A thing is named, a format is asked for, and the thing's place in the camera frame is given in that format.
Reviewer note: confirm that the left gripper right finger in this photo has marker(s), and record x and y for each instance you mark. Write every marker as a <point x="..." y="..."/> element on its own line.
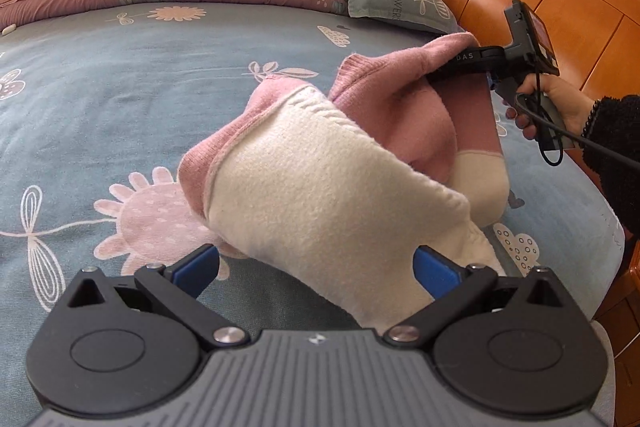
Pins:
<point x="455" y="290"/>

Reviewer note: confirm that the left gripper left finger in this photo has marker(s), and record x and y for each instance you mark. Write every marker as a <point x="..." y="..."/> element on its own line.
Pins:
<point x="174" y="289"/>

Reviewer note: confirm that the pink and cream sweater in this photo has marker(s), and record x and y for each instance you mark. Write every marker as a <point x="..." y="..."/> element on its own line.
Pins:
<point x="340" y="189"/>

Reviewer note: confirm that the black sleeved right forearm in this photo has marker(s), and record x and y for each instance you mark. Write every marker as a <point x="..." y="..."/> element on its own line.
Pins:
<point x="614" y="124"/>

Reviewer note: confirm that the person's right hand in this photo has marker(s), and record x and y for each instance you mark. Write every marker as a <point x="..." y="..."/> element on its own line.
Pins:
<point x="574" y="106"/>

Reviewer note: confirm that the teal floral bed sheet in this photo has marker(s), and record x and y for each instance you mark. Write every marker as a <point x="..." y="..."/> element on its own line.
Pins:
<point x="98" y="108"/>

